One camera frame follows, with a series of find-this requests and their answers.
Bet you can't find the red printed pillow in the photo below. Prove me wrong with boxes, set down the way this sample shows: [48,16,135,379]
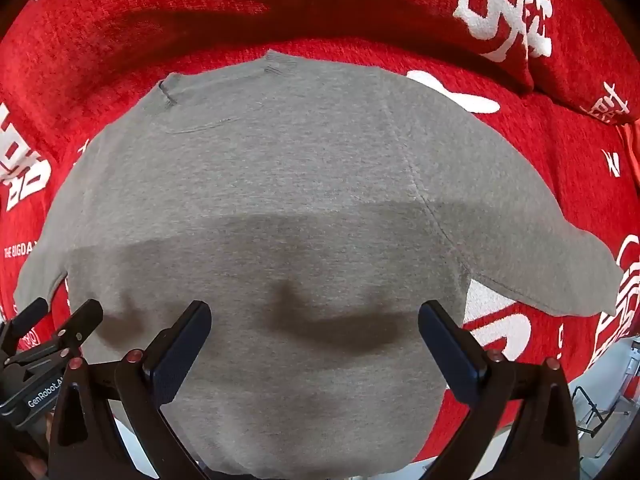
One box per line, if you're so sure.
[0,0,556,96]

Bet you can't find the grey t-shirt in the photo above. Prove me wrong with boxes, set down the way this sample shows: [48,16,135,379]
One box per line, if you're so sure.
[14,50,625,479]

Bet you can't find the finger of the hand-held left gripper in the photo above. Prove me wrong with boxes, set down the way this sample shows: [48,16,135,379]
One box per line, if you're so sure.
[0,297,49,356]
[50,299,104,363]

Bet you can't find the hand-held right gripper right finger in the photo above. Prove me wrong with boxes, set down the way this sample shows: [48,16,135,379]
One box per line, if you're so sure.
[418,300,583,480]

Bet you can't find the black wire rack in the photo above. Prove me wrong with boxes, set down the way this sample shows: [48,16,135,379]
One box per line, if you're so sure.
[571,385,640,456]

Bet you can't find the red printed blanket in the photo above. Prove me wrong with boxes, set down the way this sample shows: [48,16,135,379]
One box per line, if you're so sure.
[0,0,640,466]

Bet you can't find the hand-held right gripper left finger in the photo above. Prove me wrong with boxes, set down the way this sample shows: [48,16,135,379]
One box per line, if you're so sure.
[48,300,213,480]

